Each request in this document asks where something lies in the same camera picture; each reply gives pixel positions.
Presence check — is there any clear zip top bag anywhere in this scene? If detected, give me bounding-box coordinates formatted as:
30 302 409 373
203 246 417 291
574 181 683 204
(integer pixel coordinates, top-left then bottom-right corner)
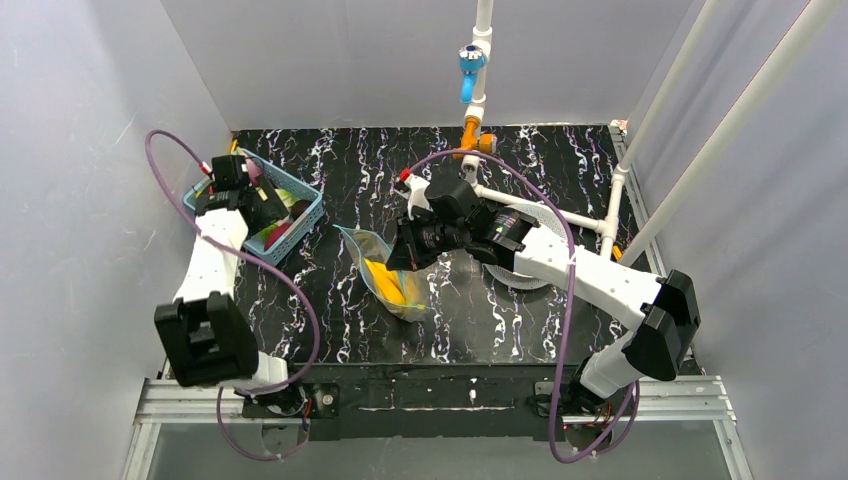
335 225 435 323

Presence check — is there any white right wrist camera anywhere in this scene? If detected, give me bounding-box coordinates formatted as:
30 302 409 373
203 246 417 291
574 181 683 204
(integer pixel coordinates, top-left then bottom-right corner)
394 168 432 220

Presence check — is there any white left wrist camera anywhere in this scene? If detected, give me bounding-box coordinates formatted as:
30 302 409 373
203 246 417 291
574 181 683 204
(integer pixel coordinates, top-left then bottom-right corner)
203 156 232 194

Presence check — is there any purple sweet potato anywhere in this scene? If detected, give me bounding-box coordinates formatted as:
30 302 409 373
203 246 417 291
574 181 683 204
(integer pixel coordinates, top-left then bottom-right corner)
261 222 291 250

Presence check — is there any white pvc pipe frame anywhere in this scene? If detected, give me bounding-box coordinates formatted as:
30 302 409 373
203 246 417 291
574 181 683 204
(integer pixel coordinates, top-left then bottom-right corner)
462 0 848 270

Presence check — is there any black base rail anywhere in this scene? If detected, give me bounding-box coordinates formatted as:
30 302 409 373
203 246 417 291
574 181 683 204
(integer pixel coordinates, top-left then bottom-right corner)
241 363 554 441

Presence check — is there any green white cabbage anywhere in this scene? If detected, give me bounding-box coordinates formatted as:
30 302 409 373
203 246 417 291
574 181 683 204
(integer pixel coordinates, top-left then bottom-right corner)
259 188 298 249

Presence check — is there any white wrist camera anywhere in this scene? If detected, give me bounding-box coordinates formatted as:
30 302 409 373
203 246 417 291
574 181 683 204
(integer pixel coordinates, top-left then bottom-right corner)
394 168 432 220
203 156 232 194

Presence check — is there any blue plastic basket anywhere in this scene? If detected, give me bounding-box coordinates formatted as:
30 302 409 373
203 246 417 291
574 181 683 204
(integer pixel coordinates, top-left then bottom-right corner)
183 148 324 266

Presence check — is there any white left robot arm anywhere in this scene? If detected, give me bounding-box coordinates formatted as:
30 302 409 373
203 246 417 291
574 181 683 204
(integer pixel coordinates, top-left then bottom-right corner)
154 155 289 395

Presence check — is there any yellow banana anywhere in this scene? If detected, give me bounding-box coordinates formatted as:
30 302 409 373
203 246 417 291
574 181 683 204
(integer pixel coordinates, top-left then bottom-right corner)
364 259 426 316

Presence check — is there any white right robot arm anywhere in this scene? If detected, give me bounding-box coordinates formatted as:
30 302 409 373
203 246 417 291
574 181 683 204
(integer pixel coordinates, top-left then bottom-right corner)
386 172 700 402

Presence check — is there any white perforated spool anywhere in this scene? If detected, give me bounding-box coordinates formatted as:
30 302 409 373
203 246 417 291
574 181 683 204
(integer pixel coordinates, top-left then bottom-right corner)
483 203 571 290

